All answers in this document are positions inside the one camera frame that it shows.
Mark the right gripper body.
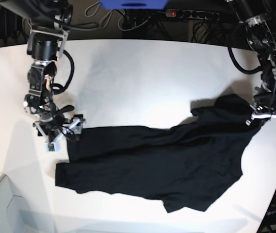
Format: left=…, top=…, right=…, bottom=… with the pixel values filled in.
left=33, top=114, right=85, bottom=143

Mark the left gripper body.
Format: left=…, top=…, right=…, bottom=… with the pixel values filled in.
left=245, top=92, right=276, bottom=126

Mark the black t-shirt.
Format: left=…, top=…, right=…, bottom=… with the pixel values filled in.
left=55, top=94, right=263, bottom=213

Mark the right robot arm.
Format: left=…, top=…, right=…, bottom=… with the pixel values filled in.
left=0, top=0, right=84, bottom=145

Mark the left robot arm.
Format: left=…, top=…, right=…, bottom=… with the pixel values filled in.
left=228, top=0, right=276, bottom=125

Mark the white bin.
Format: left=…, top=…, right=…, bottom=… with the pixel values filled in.
left=0, top=175, right=56, bottom=233

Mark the black power strip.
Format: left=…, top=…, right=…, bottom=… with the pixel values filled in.
left=165, top=9, right=220, bottom=22

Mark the blue box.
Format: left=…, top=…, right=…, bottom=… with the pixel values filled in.
left=100, top=0, right=168, bottom=10

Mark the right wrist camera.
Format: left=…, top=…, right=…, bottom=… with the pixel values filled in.
left=45, top=142, right=61, bottom=152

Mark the white cable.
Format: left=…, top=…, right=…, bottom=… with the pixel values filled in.
left=84, top=3, right=153, bottom=31

